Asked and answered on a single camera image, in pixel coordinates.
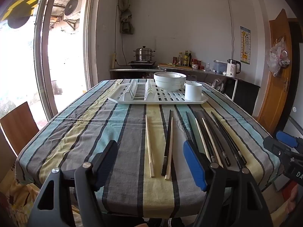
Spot black chopstick outermost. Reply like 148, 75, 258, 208
212, 111, 248, 166

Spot wooden door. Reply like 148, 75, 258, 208
257, 9, 292, 134

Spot striped tablecloth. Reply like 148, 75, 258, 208
15, 79, 282, 218

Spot black cabinet beside shelf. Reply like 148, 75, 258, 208
223, 78, 260, 115

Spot plastic bags on door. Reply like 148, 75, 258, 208
267, 36, 291, 77

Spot wooden chair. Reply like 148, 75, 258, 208
1, 102, 39, 155

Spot white electric kettle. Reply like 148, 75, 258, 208
226, 59, 241, 77

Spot translucent blue storage box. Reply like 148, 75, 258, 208
213, 60, 227, 74

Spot white utensil holder cup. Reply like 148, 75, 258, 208
185, 80, 202, 101

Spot giraffe height chart poster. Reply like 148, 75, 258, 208
240, 26, 251, 65

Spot white plastic dish rack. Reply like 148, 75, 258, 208
108, 79, 208, 105

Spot black induction cooktop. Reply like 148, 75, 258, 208
128, 61, 155, 68

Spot white ceramic bowl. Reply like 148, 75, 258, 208
154, 72, 186, 92

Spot stainless steel steamer pot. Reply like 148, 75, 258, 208
134, 46, 156, 61

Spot wooden cutting board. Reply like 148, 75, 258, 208
157, 64, 193, 71

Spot green cloth hanging on wall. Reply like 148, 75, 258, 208
120, 9, 134, 34

